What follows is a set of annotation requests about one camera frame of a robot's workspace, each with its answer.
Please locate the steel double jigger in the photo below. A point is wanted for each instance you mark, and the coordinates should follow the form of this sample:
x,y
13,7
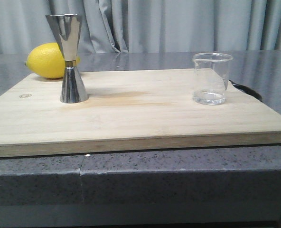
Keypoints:
x,y
66,29

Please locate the clear glass beaker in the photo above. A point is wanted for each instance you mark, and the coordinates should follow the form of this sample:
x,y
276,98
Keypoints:
x,y
212,73

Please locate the black cutting board handle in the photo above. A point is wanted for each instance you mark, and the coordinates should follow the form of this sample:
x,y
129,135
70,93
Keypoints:
x,y
247,90

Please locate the wooden cutting board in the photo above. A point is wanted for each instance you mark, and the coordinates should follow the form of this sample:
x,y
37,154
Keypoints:
x,y
128,110

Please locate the yellow lemon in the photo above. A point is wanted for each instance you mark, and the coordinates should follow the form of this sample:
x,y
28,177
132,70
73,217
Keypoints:
x,y
47,61

